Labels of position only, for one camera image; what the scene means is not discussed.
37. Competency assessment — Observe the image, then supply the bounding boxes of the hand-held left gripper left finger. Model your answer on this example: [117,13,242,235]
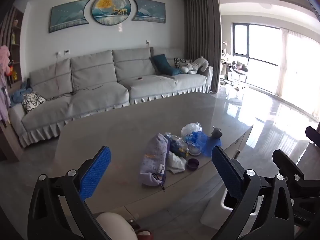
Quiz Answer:
[27,145,112,240]

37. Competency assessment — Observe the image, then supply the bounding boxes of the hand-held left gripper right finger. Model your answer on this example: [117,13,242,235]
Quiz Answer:
[211,145,293,240]

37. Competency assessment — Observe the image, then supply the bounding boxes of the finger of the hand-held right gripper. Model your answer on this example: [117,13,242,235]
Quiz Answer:
[272,149,320,200]
[305,126,320,148]

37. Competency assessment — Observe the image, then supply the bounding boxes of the blue mesh bag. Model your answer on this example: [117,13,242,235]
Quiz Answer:
[185,131,222,158]

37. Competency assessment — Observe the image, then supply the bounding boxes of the white trash bin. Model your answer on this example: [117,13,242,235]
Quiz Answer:
[200,199,233,230]

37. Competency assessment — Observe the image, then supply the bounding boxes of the clear bag with yellow contents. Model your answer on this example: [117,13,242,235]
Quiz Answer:
[165,134,189,158]

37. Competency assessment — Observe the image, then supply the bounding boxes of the purple round lid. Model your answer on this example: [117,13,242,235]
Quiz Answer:
[186,158,200,172]

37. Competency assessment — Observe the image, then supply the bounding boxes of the white crumpled tissue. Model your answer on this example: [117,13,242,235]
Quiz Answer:
[167,152,187,174]

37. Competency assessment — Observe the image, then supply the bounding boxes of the crumpled clear plastic bag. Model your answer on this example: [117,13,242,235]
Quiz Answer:
[181,122,202,140]

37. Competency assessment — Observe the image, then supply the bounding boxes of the purple pencil case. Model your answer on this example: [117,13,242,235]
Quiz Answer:
[139,133,171,192]

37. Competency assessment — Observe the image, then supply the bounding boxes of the white rounded object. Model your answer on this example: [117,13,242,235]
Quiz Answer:
[96,212,138,240]

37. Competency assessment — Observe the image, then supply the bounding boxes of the sheer white curtain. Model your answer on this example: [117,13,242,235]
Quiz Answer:
[276,27,320,120]

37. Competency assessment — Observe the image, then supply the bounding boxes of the grey sofa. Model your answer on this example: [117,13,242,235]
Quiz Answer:
[9,47,214,148]

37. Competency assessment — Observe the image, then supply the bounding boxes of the red object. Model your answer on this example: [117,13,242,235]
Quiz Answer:
[136,229,153,240]

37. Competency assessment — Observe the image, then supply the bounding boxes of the black white flower pillow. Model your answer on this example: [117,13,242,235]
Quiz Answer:
[22,92,47,114]

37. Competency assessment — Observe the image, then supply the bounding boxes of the round swivel chair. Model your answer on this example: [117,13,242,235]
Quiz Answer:
[231,60,250,90]

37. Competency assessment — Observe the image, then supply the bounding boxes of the dark framed window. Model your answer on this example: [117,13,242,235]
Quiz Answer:
[232,22,282,88]

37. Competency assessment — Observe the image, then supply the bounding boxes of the blue cloth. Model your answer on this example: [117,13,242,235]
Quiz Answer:
[10,79,33,104]

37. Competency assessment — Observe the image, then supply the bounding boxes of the cluttered white desk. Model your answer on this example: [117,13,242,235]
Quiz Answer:
[220,40,234,85]

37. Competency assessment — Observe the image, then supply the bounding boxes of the grey plush toy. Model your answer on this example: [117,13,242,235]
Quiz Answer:
[179,56,210,75]

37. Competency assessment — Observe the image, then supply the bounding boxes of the black white patterned pillow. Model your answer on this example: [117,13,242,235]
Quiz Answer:
[174,58,193,68]

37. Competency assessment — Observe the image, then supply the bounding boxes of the teal pillow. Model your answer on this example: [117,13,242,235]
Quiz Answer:
[150,54,183,75]

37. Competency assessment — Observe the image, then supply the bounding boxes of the pink hanging clothes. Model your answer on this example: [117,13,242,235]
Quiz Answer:
[0,45,12,123]

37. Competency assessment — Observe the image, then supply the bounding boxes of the grey curtain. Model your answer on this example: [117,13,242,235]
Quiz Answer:
[183,0,223,94]

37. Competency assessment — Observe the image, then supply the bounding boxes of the wooden shelf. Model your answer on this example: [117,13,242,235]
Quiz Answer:
[0,5,24,160]

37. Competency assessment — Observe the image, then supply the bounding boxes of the black cable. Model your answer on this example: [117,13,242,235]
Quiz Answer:
[47,85,103,100]

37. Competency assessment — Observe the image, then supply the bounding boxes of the large blue wall art panel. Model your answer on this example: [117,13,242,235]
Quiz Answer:
[48,0,91,33]

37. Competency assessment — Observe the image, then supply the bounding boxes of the round deer wall art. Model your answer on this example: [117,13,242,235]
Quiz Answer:
[90,0,135,27]

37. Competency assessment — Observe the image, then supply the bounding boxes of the small blue wall art panel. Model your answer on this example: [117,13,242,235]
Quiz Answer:
[132,0,167,21]

